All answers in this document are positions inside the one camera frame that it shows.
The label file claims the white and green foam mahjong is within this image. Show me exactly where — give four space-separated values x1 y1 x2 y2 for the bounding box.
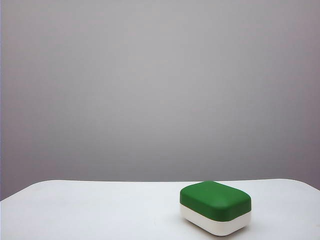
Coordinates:
179 180 252 233

